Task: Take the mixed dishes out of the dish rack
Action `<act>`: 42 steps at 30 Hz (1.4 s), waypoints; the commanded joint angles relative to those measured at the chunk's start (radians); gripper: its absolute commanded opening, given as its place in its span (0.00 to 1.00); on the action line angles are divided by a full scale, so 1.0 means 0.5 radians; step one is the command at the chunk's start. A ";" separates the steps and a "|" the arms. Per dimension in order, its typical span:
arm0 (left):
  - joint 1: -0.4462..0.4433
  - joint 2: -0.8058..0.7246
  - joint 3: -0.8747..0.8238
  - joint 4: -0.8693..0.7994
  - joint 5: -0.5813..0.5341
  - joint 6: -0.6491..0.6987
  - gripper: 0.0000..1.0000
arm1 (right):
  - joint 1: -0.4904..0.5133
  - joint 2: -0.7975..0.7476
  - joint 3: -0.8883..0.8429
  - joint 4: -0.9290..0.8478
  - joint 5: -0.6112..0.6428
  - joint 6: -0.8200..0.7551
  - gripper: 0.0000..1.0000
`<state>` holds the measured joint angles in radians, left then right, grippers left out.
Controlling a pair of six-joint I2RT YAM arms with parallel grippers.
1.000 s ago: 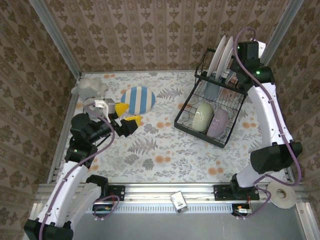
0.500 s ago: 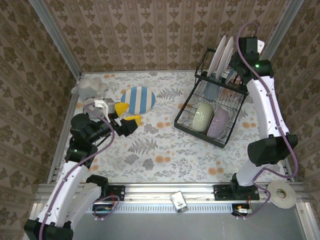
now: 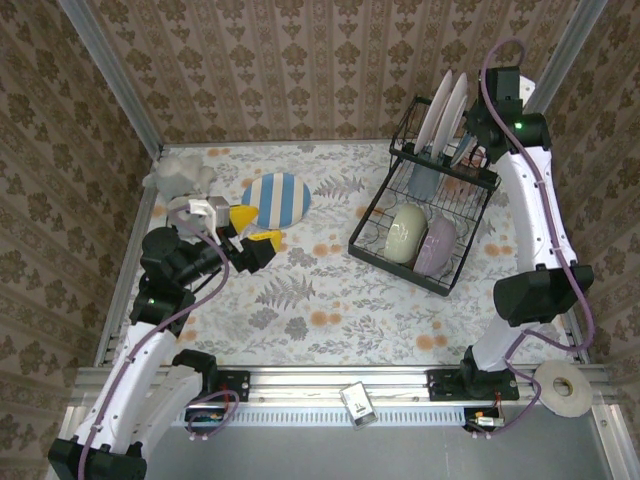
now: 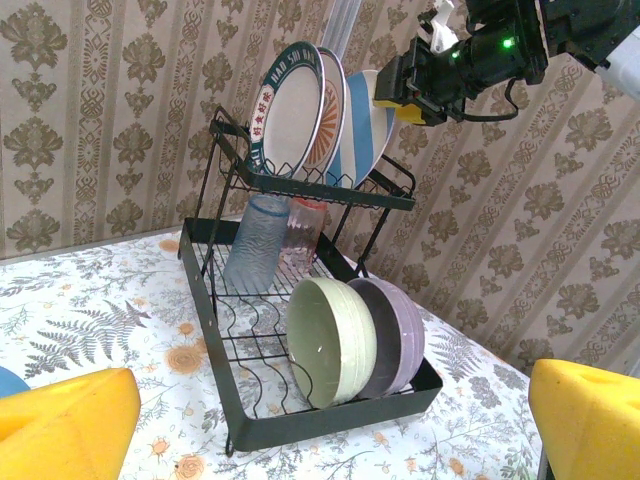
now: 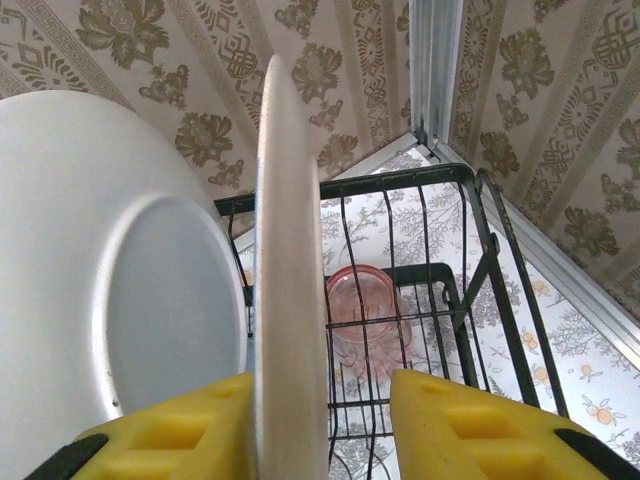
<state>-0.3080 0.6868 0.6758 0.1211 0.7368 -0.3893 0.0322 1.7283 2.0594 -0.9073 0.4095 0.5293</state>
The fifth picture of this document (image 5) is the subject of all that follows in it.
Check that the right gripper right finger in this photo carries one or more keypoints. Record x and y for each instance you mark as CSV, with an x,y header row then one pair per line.
x,y
475,440

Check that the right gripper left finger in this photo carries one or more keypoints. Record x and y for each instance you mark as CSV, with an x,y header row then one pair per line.
x,y
175,440

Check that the orange sunburst ceramic plate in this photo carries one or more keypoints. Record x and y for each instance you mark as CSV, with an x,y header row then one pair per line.
x,y
100,250

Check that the floral patterned tablecloth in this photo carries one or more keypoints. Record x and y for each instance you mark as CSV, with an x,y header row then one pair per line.
x,y
575,380

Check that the pink translucent cup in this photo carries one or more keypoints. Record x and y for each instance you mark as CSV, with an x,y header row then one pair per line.
x,y
350,295

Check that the aluminium table edge rail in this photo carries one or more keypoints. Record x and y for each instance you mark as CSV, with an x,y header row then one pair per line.
x,y
600,305

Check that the aluminium frame post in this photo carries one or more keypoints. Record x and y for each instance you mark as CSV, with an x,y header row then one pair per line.
x,y
435,65

